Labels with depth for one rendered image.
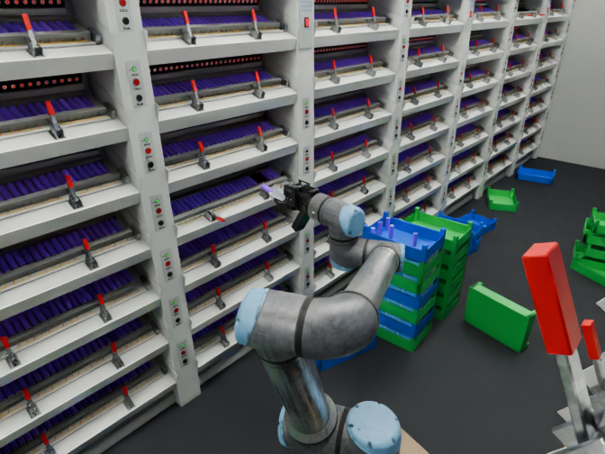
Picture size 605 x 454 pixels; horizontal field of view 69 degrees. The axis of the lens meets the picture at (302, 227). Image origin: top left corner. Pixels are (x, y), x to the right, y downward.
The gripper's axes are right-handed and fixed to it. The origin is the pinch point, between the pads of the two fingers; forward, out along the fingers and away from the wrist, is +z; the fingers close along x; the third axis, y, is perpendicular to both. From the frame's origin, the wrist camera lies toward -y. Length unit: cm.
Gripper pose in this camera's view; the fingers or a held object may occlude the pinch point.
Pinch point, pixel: (275, 194)
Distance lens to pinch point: 154.2
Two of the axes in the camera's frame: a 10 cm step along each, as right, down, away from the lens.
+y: 0.1, -8.9, -4.5
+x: -7.1, 3.1, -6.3
